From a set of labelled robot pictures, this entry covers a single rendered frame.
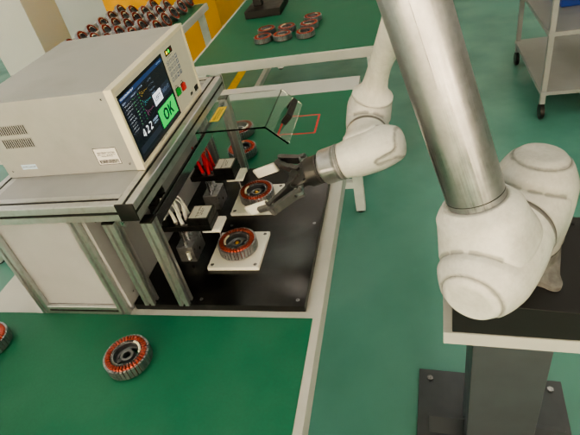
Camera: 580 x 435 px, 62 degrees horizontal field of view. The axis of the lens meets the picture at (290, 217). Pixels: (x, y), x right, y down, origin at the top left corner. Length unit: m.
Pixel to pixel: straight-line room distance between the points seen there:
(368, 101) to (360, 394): 1.15
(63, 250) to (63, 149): 0.25
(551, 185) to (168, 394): 0.90
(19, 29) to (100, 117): 4.11
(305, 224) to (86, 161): 0.62
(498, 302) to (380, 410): 1.12
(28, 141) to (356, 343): 1.42
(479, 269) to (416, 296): 1.40
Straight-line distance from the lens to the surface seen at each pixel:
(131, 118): 1.19
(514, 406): 1.54
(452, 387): 1.96
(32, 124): 1.30
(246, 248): 1.34
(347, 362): 2.04
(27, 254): 1.42
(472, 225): 0.85
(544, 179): 1.00
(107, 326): 1.41
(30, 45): 5.28
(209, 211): 1.34
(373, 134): 1.14
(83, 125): 1.22
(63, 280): 1.43
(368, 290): 2.27
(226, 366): 1.18
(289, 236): 1.41
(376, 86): 1.22
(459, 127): 0.79
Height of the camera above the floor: 1.67
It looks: 37 degrees down
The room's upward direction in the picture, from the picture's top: 13 degrees counter-clockwise
